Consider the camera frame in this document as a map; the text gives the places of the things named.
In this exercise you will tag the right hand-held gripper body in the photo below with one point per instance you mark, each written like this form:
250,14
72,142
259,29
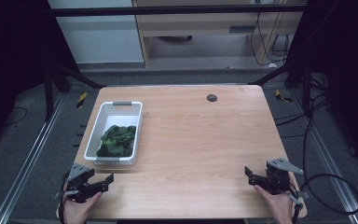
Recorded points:
279,176

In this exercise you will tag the yellow black striped tape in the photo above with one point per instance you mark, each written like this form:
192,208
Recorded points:
81,99
281,96

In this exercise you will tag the aluminium floor rail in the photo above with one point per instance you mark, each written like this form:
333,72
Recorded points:
332,168
28,161

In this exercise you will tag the black curtain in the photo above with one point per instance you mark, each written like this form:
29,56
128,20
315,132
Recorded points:
12,62
345,68

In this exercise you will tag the person's right hand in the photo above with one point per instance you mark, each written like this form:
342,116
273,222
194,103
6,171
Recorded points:
276,206

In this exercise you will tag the white plastic basket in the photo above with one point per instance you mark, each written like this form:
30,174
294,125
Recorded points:
107,155

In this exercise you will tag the light wooden desk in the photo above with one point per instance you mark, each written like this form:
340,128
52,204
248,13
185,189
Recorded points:
199,25

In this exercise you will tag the black metal stand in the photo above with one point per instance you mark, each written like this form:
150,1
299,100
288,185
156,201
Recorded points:
306,90
48,93

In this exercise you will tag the person's left hand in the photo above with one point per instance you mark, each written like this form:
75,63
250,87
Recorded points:
78,211

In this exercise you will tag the black horizontal frame bar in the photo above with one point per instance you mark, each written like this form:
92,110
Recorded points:
167,10

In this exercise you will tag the white cabinet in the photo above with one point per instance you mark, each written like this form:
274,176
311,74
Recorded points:
99,37

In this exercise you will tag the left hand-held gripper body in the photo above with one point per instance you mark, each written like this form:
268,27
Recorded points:
78,174

